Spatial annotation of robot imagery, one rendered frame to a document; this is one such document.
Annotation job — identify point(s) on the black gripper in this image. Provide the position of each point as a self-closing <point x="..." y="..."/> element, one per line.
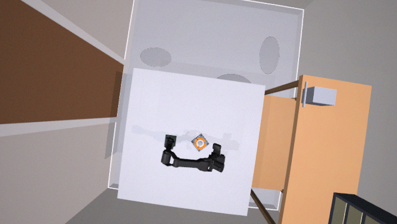
<point x="217" y="150"/>

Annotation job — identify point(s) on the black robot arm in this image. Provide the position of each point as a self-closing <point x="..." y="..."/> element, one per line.
<point x="202" y="164"/>

